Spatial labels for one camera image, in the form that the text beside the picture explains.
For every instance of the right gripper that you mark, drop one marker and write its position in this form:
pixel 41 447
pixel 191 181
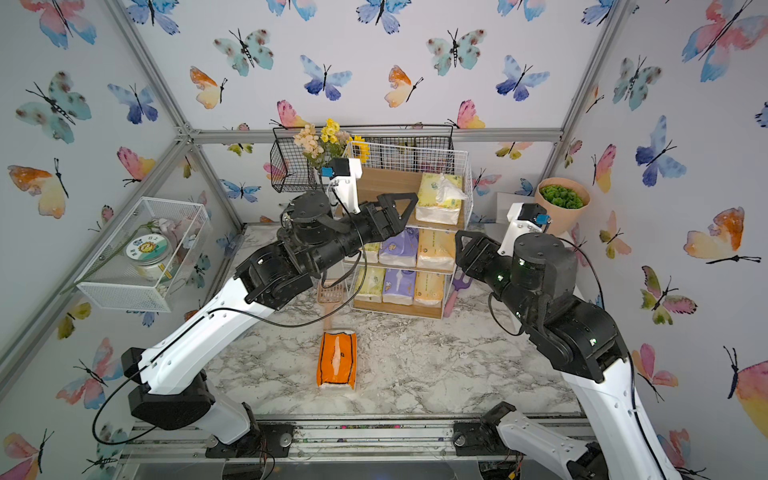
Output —
pixel 487 257

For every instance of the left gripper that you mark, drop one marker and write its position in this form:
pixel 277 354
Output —
pixel 379 225

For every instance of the green tissue pack shelf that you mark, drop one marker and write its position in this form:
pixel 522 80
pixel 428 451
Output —
pixel 369 284
pixel 371 252

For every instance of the purple tissue pack shelf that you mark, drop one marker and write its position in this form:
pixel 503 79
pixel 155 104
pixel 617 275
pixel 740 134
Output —
pixel 400 250
pixel 399 287

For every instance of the green tissue pack with tissue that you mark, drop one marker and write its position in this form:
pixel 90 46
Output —
pixel 440 198

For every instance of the orange tissue pack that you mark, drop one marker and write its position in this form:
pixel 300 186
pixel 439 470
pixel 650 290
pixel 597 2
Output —
pixel 337 360

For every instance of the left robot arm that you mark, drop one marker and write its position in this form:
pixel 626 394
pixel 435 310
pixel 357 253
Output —
pixel 172 390

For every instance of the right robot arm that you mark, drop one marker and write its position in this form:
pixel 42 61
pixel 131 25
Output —
pixel 535 280

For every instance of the yellow tissue pack middle shelf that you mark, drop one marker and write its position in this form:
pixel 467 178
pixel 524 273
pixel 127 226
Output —
pixel 436 250

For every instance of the yellow tissue pack shelf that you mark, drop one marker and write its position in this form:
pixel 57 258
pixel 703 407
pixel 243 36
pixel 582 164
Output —
pixel 429 289
pixel 436 250

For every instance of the yellow tissue pack bottom shelf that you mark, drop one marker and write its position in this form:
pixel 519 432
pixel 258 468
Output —
pixel 429 289

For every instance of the purple tissue pack bottom shelf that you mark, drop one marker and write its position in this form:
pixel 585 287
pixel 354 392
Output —
pixel 399 287

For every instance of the green tissue pack bottom shelf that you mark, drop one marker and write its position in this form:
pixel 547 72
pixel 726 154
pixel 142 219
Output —
pixel 369 284

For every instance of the artificial flowers in white pot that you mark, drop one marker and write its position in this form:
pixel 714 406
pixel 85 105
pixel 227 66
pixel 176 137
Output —
pixel 319 147

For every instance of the pink pot with green plant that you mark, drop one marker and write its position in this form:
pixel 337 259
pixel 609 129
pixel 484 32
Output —
pixel 564 201

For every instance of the glass jar with green lid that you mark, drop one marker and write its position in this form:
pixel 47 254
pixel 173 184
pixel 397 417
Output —
pixel 150 255

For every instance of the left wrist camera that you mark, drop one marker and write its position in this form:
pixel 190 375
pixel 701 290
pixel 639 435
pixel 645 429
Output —
pixel 342 175

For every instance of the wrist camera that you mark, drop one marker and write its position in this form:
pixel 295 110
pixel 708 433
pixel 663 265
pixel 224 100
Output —
pixel 523 218
pixel 342 175

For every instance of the white wire three-tier shelf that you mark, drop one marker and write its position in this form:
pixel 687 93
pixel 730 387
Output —
pixel 375 182

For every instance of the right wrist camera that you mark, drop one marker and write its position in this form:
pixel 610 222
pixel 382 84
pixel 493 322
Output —
pixel 523 218

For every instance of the black wire wall basket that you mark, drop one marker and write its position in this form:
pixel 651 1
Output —
pixel 288 168

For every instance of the aluminium front rail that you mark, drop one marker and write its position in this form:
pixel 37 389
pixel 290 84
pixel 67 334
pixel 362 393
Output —
pixel 322 438

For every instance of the white mesh wall basket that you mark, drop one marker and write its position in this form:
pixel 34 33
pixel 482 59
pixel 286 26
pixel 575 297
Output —
pixel 111 282

